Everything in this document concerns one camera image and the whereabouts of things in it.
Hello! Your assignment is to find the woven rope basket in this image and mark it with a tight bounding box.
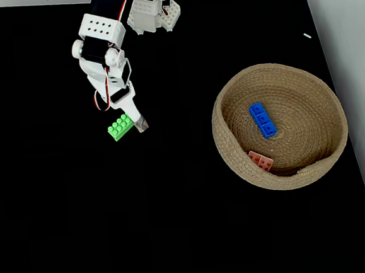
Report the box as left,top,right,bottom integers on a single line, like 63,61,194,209
207,57,353,196

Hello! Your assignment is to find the pink lego block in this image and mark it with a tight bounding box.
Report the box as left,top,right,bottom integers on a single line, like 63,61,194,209
246,148,275,174

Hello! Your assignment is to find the red servo cable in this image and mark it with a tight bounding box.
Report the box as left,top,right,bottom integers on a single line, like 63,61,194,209
91,65,113,113

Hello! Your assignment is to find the green lego block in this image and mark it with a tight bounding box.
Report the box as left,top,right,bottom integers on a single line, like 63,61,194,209
106,112,137,143

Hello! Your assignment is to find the blue lego block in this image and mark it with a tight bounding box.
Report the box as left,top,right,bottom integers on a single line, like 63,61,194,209
248,100,279,141

